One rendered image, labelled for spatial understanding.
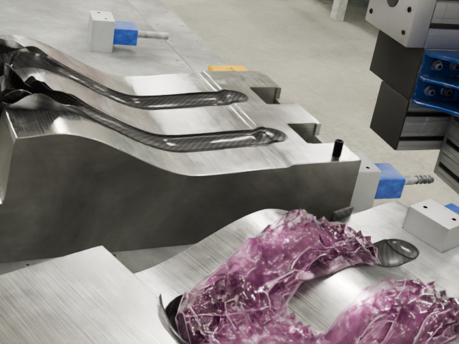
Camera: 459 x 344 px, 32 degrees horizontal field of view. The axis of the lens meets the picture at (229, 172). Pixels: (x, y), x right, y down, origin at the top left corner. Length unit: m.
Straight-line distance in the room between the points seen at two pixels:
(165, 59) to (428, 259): 0.68
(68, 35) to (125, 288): 0.87
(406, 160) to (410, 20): 1.92
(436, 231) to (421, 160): 2.38
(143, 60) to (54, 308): 0.81
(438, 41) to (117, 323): 0.87
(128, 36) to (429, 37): 0.48
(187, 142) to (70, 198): 0.17
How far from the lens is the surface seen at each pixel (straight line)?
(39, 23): 1.44
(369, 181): 0.95
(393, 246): 0.81
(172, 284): 0.65
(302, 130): 0.94
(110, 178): 0.76
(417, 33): 1.27
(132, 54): 1.33
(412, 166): 3.11
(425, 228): 0.82
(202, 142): 0.87
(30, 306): 0.55
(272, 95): 1.03
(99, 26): 1.31
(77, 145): 0.73
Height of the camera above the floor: 1.25
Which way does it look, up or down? 27 degrees down
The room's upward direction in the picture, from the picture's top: 10 degrees clockwise
